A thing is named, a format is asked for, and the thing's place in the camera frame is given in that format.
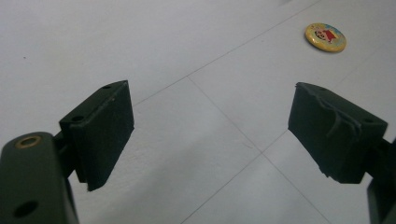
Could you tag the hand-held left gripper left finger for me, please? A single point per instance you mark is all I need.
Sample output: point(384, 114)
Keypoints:
point(99, 137)

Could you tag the yellow round cartoon badge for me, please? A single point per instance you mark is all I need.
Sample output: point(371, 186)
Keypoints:
point(325, 37)

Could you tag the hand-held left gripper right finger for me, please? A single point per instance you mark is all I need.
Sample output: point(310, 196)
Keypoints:
point(330, 137)

